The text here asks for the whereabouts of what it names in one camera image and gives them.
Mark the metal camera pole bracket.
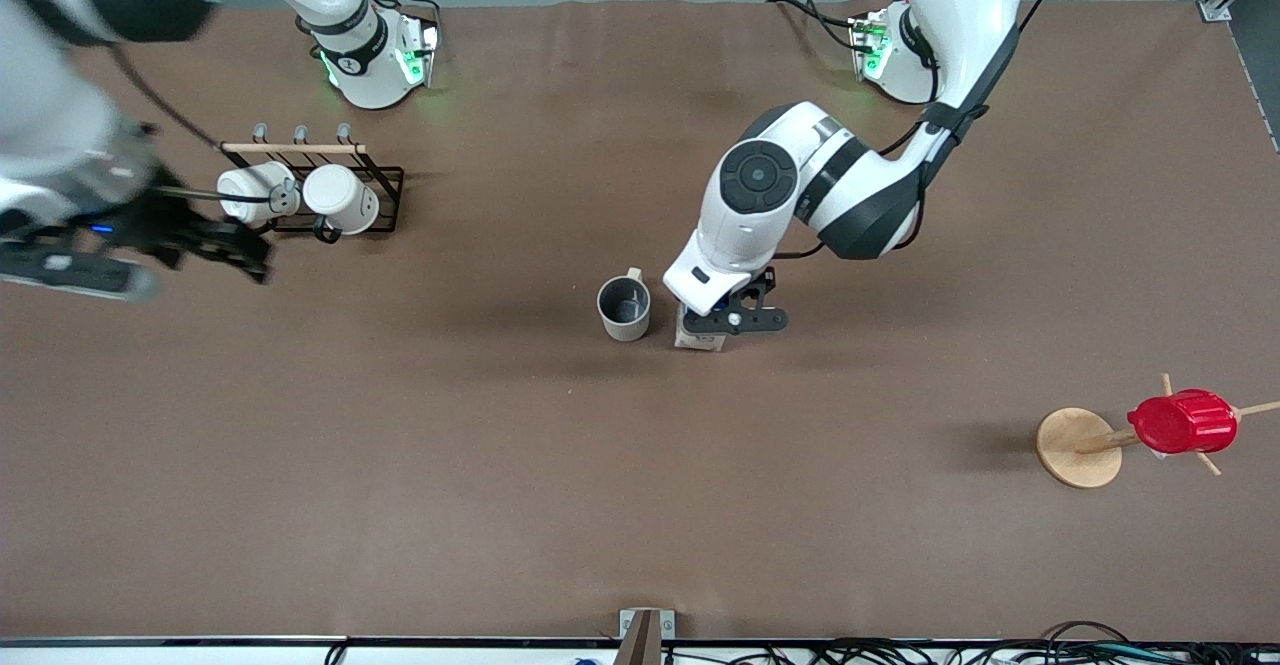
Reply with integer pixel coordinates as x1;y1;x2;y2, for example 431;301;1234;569
612;608;677;665

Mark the plain white mug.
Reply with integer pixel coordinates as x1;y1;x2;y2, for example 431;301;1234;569
302;164;381;237

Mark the wooden mug tree stand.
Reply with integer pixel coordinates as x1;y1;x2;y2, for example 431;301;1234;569
1036;373;1280;490

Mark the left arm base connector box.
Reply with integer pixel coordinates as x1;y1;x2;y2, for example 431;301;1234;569
848;9;901;82

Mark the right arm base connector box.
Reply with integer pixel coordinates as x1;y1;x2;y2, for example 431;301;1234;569
394;19;441;88

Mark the brown table cover sheet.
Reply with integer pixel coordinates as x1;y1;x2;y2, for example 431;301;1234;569
0;0;1280;644

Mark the black wire mug rack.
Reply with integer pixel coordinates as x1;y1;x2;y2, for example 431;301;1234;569
213;123;406;244

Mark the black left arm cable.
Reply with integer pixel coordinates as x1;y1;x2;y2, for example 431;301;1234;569
770;0;1063;262

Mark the white mug with grey print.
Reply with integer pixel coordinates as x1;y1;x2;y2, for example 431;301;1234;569
217;160;301;228

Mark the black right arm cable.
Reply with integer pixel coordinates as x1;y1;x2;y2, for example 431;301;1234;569
105;43;293;206

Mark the grey ceramic mug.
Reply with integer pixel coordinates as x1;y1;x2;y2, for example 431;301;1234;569
597;267;652;343

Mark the red plastic cup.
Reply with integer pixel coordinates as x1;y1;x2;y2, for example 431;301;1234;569
1127;389;1239;455

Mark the blue white milk carton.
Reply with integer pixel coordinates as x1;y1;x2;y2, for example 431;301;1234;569
675;303;728;354

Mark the black left base cable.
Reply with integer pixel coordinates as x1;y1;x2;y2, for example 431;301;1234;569
767;0;873;54

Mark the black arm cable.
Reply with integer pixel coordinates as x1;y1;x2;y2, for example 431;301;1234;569
105;43;293;206
770;0;1063;262

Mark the black cable bundle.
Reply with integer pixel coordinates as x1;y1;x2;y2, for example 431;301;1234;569
660;620;1280;665

